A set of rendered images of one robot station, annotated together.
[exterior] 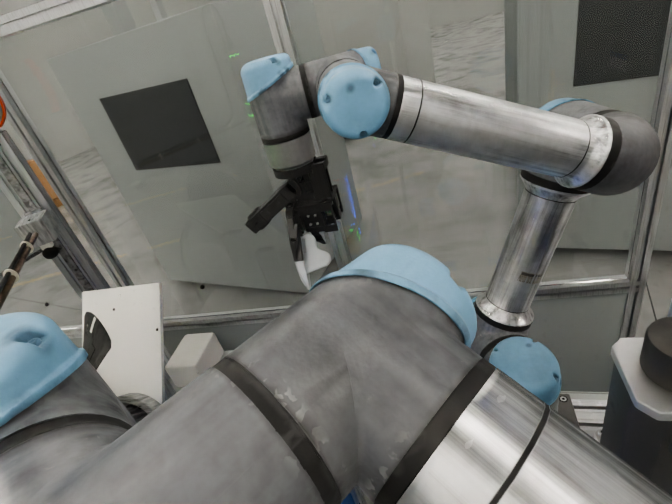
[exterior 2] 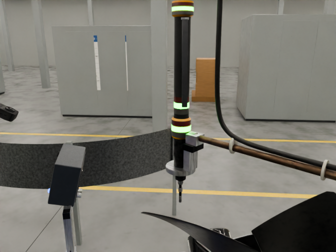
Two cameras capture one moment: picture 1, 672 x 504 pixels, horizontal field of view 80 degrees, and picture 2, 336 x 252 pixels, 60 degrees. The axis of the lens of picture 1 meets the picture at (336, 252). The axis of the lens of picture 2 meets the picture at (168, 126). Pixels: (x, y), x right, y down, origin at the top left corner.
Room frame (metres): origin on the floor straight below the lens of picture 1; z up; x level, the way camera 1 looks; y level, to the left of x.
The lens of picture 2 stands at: (1.07, 0.28, 1.74)
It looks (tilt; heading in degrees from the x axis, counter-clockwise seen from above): 16 degrees down; 152
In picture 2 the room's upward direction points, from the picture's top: straight up
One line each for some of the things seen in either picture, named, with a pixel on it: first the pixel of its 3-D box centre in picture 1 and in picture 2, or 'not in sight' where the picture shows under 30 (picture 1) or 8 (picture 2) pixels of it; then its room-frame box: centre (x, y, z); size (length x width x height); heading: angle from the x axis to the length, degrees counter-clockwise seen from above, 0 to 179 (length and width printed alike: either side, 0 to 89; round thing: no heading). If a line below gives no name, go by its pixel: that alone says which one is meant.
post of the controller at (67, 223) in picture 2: not in sight; (68, 230); (-0.08, 0.41, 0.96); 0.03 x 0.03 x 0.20; 73
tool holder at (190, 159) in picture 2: not in sight; (184, 151); (0.54, 0.60, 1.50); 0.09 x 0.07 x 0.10; 18
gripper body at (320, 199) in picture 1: (308, 196); not in sight; (0.62, 0.02, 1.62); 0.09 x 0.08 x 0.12; 73
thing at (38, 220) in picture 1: (38, 228); not in sight; (1.13, 0.80, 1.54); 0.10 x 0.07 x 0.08; 18
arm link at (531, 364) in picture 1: (522, 380); not in sight; (0.48, -0.27, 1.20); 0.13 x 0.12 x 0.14; 176
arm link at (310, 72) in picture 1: (343, 84); not in sight; (0.60, -0.07, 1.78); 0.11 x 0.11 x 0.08; 86
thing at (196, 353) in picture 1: (192, 359); not in sight; (1.14, 0.62, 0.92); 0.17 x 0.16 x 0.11; 163
